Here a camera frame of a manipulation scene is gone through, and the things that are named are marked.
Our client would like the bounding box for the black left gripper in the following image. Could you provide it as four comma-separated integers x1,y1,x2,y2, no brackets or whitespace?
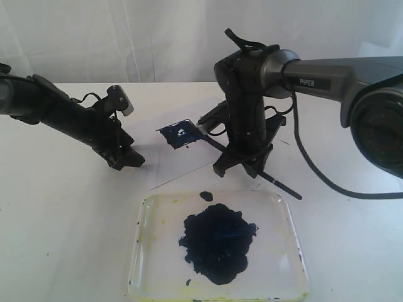
90,113,145,170

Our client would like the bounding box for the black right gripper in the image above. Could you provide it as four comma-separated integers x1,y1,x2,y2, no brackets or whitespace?
213,115,287,178

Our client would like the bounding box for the black paint brush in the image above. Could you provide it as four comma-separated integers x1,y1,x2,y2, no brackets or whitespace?
186,127,302,200

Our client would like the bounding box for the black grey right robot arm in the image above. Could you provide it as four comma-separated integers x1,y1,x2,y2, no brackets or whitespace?
214,49,402,177

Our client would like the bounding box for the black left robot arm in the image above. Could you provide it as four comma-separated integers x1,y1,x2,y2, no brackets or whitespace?
1,64,145,171

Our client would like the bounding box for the dark blue paint blob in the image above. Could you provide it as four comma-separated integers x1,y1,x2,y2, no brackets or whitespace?
178,203,259,286

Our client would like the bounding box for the clear plastic tray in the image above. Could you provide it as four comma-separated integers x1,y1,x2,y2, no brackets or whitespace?
128,191,309,301

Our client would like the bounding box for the white paper with black square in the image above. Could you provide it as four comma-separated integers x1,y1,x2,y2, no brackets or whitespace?
147,119,221,190

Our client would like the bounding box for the white backdrop curtain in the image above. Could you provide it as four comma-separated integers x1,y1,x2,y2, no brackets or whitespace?
1,1,402,83

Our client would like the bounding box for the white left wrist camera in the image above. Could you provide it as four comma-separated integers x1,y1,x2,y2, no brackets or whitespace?
106,85,134,116

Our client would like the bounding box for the left camera cable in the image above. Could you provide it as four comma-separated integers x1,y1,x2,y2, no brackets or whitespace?
71,92,106,106

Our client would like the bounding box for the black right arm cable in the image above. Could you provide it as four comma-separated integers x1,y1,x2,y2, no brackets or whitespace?
224,28,403,201

